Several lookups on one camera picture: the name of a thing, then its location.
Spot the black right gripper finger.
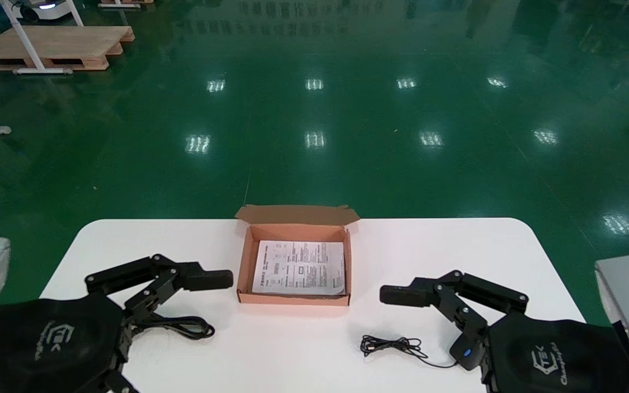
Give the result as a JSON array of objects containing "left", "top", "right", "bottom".
[{"left": 379, "top": 270, "right": 530, "bottom": 336}]

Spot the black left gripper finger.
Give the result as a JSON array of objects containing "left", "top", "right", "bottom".
[{"left": 85, "top": 254, "right": 234, "bottom": 329}]

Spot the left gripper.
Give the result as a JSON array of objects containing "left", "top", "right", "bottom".
[{"left": 0, "top": 294, "right": 139, "bottom": 393}]

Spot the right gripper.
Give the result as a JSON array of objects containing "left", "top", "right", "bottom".
[{"left": 481, "top": 312, "right": 629, "bottom": 393}]

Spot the black cable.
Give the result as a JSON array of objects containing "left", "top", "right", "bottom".
[{"left": 132, "top": 315, "right": 216, "bottom": 341}]

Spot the black wired computer mouse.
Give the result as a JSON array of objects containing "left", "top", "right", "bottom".
[{"left": 360, "top": 333, "right": 485, "bottom": 372}]

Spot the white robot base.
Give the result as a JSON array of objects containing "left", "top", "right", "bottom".
[{"left": 11, "top": 0, "right": 83, "bottom": 21}]

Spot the brown cardboard storage box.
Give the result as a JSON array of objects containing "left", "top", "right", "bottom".
[{"left": 235, "top": 205, "right": 360, "bottom": 306}]

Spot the white printed paper leaflet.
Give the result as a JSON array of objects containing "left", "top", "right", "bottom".
[{"left": 252, "top": 240, "right": 346, "bottom": 296}]

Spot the large wooden pallet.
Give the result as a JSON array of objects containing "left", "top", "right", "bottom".
[{"left": 0, "top": 25, "right": 135, "bottom": 72}]

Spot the small wooden pallet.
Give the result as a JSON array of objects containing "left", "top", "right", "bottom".
[{"left": 98, "top": 0, "right": 155, "bottom": 9}]

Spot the white desk frame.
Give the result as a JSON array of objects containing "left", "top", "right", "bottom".
[{"left": 0, "top": 0, "right": 85, "bottom": 75}]

